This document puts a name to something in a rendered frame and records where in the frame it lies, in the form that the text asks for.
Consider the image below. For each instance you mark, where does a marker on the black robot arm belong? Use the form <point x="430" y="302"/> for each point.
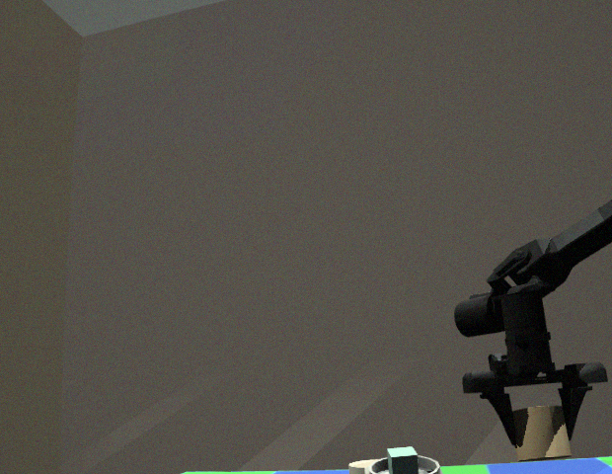
<point x="538" y="268"/>

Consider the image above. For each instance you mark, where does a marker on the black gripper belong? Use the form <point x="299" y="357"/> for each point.
<point x="528" y="350"/>

